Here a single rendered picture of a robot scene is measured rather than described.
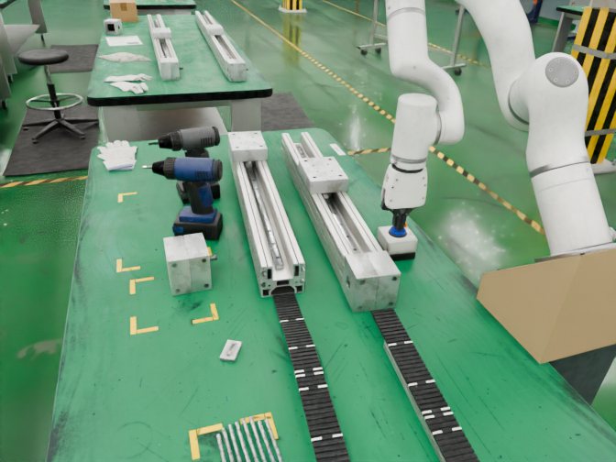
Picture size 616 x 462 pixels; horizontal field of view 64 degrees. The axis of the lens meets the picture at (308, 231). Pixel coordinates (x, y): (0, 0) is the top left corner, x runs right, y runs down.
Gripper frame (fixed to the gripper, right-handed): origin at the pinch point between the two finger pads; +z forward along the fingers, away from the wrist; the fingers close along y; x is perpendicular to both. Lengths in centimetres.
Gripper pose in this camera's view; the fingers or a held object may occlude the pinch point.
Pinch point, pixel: (399, 221)
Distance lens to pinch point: 127.0
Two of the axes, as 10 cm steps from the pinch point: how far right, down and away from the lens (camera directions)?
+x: -2.2, -5.2, 8.3
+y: 9.7, -0.9, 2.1
